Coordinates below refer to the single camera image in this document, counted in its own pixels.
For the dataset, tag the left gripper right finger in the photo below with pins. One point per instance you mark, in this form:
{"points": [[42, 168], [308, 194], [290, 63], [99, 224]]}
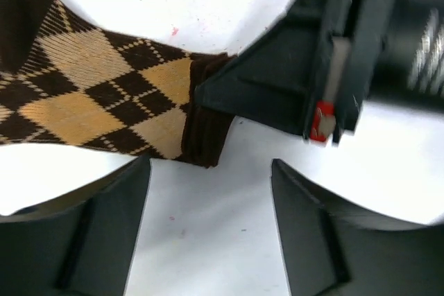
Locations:
{"points": [[331, 246]]}

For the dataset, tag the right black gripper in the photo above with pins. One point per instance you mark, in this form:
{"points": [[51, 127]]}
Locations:
{"points": [[353, 50]]}

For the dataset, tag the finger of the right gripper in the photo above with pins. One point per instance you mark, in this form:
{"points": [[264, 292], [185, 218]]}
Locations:
{"points": [[275, 81]]}

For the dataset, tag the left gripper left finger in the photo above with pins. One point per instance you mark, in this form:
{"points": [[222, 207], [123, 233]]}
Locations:
{"points": [[81, 243]]}

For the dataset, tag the dark argyle sock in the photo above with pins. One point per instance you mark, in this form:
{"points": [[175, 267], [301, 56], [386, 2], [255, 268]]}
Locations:
{"points": [[67, 81]]}

